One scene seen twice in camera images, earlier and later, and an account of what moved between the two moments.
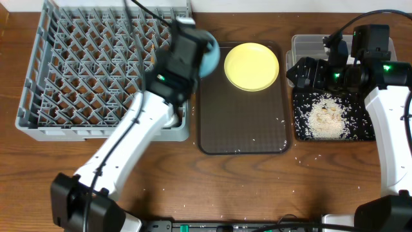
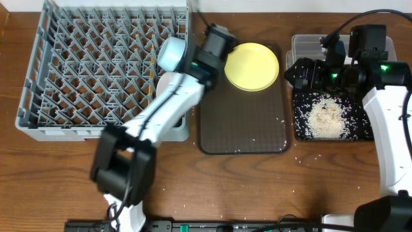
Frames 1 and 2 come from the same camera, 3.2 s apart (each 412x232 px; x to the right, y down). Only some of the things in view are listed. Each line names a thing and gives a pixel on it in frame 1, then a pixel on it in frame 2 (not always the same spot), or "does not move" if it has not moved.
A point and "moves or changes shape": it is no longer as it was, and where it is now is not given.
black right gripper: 318,65 does not move
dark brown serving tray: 233,121 does not move
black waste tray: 331,115 does not move
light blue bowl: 210,58 moves or changes shape
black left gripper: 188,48 to 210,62
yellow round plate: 251,67 does not move
